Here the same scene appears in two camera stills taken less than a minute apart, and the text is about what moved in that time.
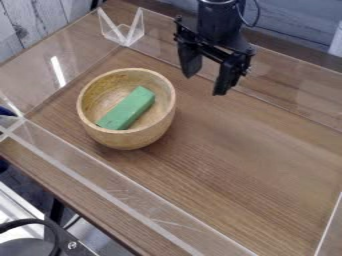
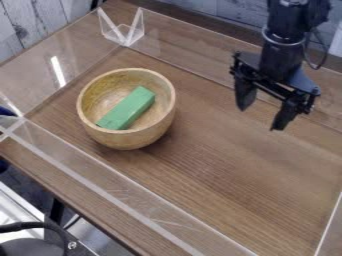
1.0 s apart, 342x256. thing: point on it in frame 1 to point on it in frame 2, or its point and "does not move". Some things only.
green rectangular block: x=128 y=109 does not move
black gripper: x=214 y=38 to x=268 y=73
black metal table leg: x=56 y=213 does not move
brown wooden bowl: x=101 y=90 does not move
